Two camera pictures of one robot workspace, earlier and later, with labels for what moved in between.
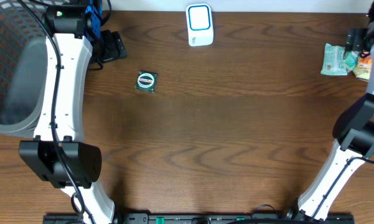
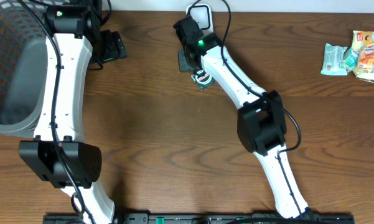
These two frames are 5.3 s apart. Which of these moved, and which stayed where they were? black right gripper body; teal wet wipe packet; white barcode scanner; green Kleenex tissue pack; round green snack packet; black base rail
Moved: black right gripper body; round green snack packet
Stayed: black base rail; teal wet wipe packet; green Kleenex tissue pack; white barcode scanner
